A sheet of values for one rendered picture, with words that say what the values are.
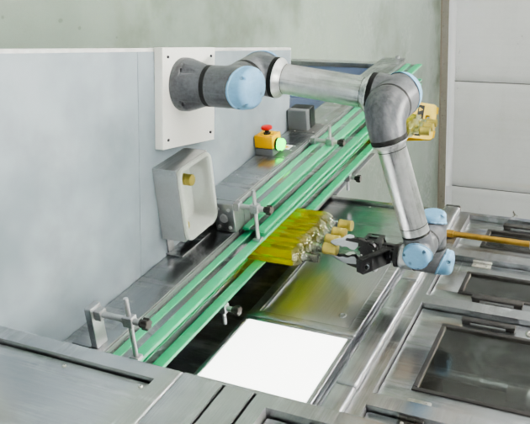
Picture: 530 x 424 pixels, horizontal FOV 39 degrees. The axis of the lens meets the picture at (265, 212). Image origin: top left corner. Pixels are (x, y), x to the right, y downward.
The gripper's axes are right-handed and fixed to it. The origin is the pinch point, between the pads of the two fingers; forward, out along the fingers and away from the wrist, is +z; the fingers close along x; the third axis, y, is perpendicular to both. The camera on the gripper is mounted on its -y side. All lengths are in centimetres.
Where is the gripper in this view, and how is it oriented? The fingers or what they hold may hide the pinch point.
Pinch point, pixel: (334, 249)
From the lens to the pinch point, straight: 228.5
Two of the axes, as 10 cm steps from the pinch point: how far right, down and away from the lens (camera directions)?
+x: -0.8, -9.1, -4.1
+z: -8.9, -1.2, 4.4
